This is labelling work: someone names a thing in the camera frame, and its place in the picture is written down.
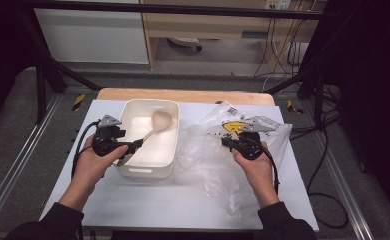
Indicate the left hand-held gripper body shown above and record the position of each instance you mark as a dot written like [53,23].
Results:
[106,143]

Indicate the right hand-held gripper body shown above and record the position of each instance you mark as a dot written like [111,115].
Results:
[251,146]

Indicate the white plastic bin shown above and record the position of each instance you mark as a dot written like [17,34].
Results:
[156,153]

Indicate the clear plastic bag smiley print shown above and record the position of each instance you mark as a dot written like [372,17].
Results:
[209,166]

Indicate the beige silicone spoon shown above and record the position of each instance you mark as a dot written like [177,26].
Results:
[161,120]

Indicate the person's left hand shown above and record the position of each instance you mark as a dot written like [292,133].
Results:
[89,166]

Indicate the person's right hand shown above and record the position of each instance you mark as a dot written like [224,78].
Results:
[261,176]

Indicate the yellow black tape marker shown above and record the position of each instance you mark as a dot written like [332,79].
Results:
[78,102]
[294,107]

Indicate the white table board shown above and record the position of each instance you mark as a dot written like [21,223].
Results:
[149,206]

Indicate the wooden table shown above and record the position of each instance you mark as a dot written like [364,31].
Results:
[183,95]

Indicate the white cabinet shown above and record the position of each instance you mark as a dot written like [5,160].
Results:
[93,36]

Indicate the white power strip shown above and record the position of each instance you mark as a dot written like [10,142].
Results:
[184,41]

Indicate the wooden desk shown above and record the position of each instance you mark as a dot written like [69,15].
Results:
[199,25]

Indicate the black metal frame leg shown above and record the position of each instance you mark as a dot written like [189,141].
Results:
[46,70]
[296,80]

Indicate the aluminium floor rail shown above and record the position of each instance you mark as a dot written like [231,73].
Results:
[343,186]
[19,153]

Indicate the black horizontal frame bar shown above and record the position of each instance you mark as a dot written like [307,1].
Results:
[183,9]

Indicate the white wall socket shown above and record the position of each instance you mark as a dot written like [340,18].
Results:
[278,4]

